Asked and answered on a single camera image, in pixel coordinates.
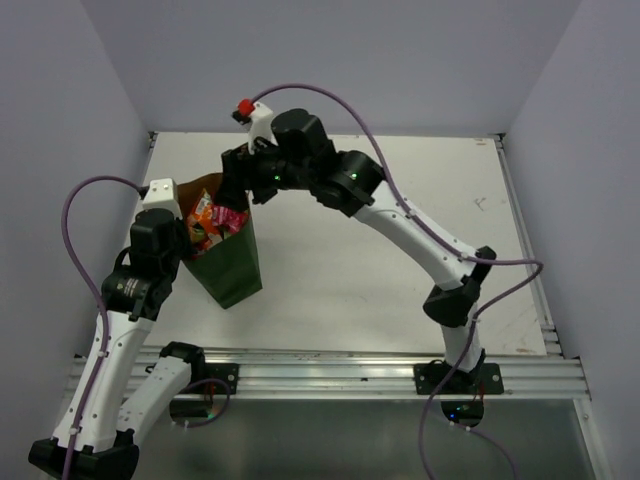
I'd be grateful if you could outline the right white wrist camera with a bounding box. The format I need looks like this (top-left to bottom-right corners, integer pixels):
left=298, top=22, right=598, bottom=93
left=232, top=99, right=274, bottom=154

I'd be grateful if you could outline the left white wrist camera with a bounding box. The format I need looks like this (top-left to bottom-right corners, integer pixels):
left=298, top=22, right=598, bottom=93
left=142, top=178, right=182, bottom=219

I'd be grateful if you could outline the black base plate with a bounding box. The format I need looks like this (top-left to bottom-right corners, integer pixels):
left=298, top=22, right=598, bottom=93
left=413, top=360, right=505, bottom=396
left=180, top=363, right=240, bottom=398

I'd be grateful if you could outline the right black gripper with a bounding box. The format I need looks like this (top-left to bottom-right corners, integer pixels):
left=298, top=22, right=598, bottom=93
left=213, top=133, right=312, bottom=213

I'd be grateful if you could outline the orange snack packet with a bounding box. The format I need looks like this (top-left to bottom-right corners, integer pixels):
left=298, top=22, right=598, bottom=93
left=186, top=189, right=222, bottom=244

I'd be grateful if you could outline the pink candy packet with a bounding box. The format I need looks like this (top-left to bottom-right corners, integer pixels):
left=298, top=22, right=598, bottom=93
left=212, top=205, right=250, bottom=237

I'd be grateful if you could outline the purple cable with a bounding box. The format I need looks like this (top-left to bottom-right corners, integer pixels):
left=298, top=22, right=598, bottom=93
left=54, top=176, right=232, bottom=480
left=249, top=83, right=545, bottom=480

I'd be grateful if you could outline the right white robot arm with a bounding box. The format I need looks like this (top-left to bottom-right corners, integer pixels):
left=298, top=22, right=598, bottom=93
left=216, top=103, right=496, bottom=393

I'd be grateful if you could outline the aluminium front rail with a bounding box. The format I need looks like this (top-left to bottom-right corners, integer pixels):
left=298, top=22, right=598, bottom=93
left=69, top=344, right=591, bottom=401

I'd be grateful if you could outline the green paper bag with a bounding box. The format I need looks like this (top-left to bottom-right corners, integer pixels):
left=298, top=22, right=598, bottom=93
left=178, top=173, right=262, bottom=309

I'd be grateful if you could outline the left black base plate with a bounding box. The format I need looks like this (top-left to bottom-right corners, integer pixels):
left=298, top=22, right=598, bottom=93
left=180, top=363, right=240, bottom=398

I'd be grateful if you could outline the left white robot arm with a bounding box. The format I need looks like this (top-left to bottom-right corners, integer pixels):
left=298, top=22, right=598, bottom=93
left=28, top=208, right=208, bottom=479

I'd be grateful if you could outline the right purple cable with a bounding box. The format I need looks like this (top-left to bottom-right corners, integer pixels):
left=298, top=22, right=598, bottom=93
left=249, top=83, right=545, bottom=480

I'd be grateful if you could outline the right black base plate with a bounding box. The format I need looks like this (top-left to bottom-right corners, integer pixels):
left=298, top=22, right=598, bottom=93
left=413, top=360, right=505, bottom=396

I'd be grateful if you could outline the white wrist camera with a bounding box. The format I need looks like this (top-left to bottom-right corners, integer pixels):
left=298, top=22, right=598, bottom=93
left=142, top=178, right=182, bottom=219
left=232, top=99, right=274, bottom=154

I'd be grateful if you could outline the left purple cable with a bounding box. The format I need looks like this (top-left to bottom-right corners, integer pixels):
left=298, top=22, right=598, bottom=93
left=54, top=176, right=232, bottom=480

